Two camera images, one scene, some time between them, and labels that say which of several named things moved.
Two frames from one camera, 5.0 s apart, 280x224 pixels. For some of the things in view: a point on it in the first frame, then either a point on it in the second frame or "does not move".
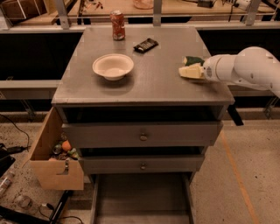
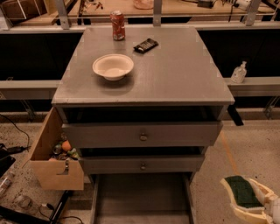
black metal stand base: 28,218 does not move
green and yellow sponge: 188,60 -> 244,194
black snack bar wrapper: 146,45 does not move
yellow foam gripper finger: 193,71 -> 248,214
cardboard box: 53,174 does not move
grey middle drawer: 142,163 does not move
